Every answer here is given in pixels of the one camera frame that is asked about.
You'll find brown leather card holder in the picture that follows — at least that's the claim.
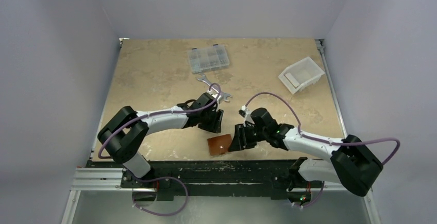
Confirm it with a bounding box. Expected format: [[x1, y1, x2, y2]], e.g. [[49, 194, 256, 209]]
[[207, 134, 232, 156]]

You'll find white plastic bin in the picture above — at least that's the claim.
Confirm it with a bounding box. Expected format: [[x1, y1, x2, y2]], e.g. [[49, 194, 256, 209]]
[[278, 57, 325, 94]]

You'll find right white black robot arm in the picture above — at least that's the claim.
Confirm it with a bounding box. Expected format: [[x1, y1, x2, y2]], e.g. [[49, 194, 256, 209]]
[[228, 108, 383, 197]]

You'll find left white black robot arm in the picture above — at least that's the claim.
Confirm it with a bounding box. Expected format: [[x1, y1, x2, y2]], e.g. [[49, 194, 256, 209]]
[[97, 92, 224, 187]]

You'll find white card in bin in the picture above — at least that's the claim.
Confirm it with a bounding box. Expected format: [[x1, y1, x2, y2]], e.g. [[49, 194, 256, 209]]
[[284, 73, 300, 88]]

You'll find silver open-end wrench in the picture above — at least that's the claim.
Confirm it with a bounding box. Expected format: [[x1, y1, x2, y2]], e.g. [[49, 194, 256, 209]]
[[195, 73, 232, 102]]

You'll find clear plastic screw organizer box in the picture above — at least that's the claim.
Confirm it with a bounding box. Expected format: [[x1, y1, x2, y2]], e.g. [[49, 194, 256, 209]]
[[187, 44, 230, 74]]

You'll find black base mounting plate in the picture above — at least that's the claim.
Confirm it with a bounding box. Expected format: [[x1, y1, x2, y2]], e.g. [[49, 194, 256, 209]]
[[85, 159, 325, 201]]

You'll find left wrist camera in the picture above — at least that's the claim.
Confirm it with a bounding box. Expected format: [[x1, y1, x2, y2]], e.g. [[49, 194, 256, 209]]
[[208, 90, 223, 105]]

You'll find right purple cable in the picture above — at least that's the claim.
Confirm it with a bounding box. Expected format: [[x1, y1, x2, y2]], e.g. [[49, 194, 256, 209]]
[[243, 92, 401, 210]]

